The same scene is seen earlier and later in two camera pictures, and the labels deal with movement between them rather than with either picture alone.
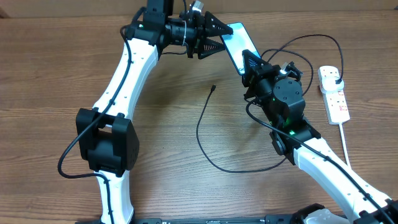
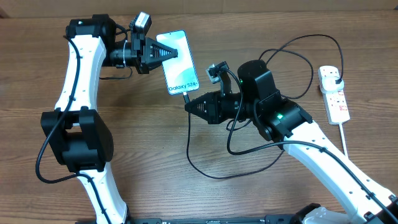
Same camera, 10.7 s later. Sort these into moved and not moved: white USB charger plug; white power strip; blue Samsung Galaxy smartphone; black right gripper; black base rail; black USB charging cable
Moved: blue Samsung Galaxy smartphone; black right gripper; black USB charging cable
Not moved: white USB charger plug; white power strip; black base rail
